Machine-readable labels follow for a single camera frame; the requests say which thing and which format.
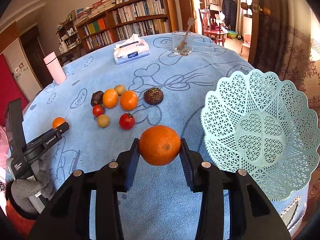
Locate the large orange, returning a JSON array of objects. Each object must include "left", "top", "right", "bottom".
[{"left": 138, "top": 125, "right": 181, "bottom": 166}]

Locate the grey gloved left hand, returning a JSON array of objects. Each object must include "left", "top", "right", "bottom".
[{"left": 10, "top": 159, "right": 54, "bottom": 216}]

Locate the small orange tangerine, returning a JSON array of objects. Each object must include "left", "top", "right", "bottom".
[{"left": 52, "top": 117, "right": 66, "bottom": 129}]

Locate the pink thermos bottle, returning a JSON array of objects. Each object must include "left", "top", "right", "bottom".
[{"left": 43, "top": 52, "right": 67, "bottom": 85}]

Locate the small red tomato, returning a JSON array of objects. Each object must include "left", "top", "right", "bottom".
[{"left": 92, "top": 104, "right": 104, "bottom": 117}]

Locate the tan round fruit front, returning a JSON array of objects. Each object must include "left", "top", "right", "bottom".
[{"left": 97, "top": 114, "right": 110, "bottom": 128}]

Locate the tan round fruit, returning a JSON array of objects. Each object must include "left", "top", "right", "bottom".
[
  {"left": 97, "top": 114, "right": 110, "bottom": 128},
  {"left": 114, "top": 85, "right": 126, "bottom": 96}
]

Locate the light blue plastic basket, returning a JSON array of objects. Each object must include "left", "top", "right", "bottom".
[{"left": 201, "top": 69, "right": 319, "bottom": 201}]

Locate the dark avocado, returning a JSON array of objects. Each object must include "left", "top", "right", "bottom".
[{"left": 91, "top": 91, "right": 104, "bottom": 107}]

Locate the orange persimmon left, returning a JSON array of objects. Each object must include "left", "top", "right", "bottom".
[{"left": 103, "top": 88, "right": 119, "bottom": 109}]

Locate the orange persimmon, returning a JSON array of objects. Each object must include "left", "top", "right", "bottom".
[
  {"left": 120, "top": 90, "right": 138, "bottom": 112},
  {"left": 103, "top": 88, "right": 119, "bottom": 109}
]

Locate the red tomato front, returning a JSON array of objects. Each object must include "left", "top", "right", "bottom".
[{"left": 119, "top": 113, "right": 136, "bottom": 130}]

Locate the tan round fruit back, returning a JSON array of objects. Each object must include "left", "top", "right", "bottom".
[{"left": 114, "top": 85, "right": 126, "bottom": 96}]

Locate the orange persimmon right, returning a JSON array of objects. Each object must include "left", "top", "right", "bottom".
[{"left": 120, "top": 90, "right": 138, "bottom": 112}]

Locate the small wooden side shelf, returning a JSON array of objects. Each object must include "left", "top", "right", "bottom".
[{"left": 56, "top": 20, "right": 82, "bottom": 65}]

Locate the dark brown passion fruit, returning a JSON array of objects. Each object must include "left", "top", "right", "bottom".
[{"left": 144, "top": 87, "right": 164, "bottom": 105}]

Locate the blue patterned tablecloth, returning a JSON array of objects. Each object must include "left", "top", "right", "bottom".
[{"left": 22, "top": 32, "right": 309, "bottom": 240}]

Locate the white tissue pack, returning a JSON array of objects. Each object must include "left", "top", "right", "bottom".
[{"left": 113, "top": 34, "right": 150, "bottom": 65}]

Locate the patterned beige curtain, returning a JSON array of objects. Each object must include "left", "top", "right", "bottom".
[{"left": 277, "top": 4, "right": 320, "bottom": 205}]

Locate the clear drinking glass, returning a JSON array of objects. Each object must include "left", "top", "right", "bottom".
[{"left": 172, "top": 31, "right": 194, "bottom": 56}]

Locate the red wooden chair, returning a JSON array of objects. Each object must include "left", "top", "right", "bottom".
[{"left": 199, "top": 3, "right": 228, "bottom": 46}]

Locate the brown wooden door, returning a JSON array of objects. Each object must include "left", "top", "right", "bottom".
[{"left": 248, "top": 0, "right": 289, "bottom": 73}]

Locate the wooden bookshelf with books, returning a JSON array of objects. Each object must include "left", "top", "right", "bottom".
[{"left": 76, "top": 0, "right": 178, "bottom": 53}]

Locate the metal spoon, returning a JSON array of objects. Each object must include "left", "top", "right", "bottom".
[{"left": 177, "top": 17, "right": 196, "bottom": 50}]

